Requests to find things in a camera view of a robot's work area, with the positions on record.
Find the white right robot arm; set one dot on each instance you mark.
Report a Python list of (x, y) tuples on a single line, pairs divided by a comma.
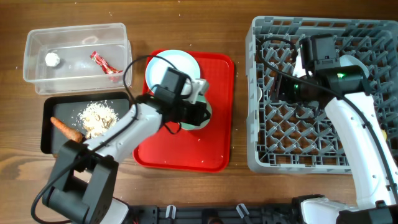
[(341, 87)]

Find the red plastic tray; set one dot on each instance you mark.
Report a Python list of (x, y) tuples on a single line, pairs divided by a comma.
[(206, 149)]

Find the clear plastic storage box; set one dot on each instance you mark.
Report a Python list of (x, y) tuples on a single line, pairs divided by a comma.
[(76, 72)]

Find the crumpled white paper ball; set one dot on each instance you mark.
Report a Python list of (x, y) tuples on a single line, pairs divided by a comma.
[(52, 59)]

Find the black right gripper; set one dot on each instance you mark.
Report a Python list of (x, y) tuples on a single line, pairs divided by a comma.
[(280, 93)]

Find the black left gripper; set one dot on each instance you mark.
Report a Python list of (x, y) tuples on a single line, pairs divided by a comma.
[(201, 112)]

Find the red snack wrapper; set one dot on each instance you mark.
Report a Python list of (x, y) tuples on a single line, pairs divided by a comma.
[(105, 66)]

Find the yellow plastic cup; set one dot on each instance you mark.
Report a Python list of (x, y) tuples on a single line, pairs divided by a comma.
[(384, 134)]

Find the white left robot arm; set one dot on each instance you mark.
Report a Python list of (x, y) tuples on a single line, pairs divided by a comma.
[(81, 184)]

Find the orange carrot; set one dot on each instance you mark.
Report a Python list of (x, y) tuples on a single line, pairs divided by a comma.
[(68, 132)]

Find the light blue plate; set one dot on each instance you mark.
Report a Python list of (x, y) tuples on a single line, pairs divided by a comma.
[(183, 61)]

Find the black tray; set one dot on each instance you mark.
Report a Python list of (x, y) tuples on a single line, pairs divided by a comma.
[(67, 110)]

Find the light blue bowl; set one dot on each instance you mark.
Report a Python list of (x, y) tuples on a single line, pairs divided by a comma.
[(349, 60)]

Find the green bowl with rice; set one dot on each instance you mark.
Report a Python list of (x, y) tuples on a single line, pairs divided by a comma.
[(190, 127)]

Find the grey dishwasher rack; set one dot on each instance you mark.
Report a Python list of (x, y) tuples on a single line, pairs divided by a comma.
[(283, 138)]

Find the white plastic spoon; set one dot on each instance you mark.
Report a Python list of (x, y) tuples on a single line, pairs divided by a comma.
[(259, 94)]

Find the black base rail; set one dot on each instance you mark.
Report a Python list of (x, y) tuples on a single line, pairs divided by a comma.
[(217, 213)]

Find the white rice pile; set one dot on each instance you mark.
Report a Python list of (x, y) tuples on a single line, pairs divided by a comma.
[(96, 118)]

